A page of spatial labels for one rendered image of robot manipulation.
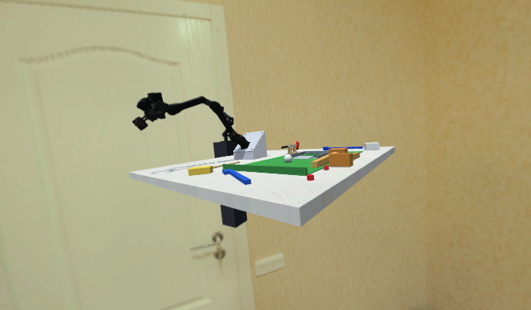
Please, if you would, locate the green flat mat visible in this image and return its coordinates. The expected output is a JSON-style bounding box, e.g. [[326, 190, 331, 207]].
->
[[236, 151, 363, 176]]

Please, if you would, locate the yellow rectangular block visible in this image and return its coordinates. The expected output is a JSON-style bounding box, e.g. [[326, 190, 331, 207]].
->
[[188, 166, 213, 176]]

